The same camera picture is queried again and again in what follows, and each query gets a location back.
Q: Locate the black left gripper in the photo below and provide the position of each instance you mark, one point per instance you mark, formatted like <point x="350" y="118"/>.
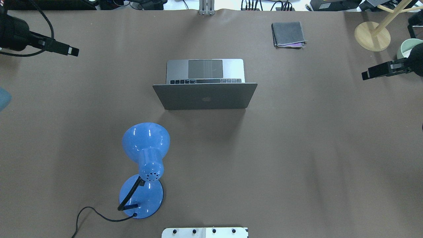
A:
<point x="16" y="33"/>

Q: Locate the blue desk lamp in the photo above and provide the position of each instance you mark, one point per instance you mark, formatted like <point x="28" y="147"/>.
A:
<point x="142" y="194"/>

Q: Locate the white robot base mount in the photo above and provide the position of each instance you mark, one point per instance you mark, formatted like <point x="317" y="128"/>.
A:
<point x="206" y="232"/>

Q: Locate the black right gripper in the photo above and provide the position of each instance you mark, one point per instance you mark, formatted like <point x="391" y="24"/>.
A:
<point x="417" y="59"/>

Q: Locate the wooden stand with round base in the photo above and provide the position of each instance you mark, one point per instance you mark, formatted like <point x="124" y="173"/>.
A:
<point x="374" y="36"/>

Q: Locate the grey laptop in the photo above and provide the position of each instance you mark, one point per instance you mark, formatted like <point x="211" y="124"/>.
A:
<point x="193" y="84"/>

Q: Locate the green bowl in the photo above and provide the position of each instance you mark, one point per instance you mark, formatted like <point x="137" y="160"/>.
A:
<point x="406" y="47"/>

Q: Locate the grey folded cloth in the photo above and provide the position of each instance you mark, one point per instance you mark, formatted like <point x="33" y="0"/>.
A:
<point x="288" y="34"/>

